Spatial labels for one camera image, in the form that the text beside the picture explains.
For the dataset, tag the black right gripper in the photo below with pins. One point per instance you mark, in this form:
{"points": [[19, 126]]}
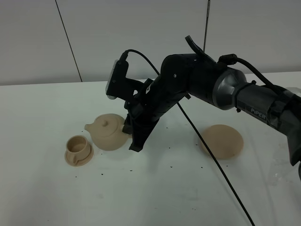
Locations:
{"points": [[156, 97]]}

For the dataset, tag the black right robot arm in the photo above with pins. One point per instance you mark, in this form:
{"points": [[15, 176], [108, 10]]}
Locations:
{"points": [[230, 82]]}

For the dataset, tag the beige round teapot tray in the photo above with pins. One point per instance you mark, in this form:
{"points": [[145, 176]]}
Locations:
{"points": [[224, 141]]}

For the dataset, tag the beige near teacup with saucer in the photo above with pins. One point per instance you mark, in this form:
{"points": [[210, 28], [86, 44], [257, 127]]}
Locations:
{"points": [[78, 151]]}

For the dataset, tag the beige teapot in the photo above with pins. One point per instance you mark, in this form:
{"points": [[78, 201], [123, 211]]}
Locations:
{"points": [[106, 132]]}

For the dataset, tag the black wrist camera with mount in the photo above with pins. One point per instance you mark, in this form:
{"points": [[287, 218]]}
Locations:
{"points": [[119, 86]]}

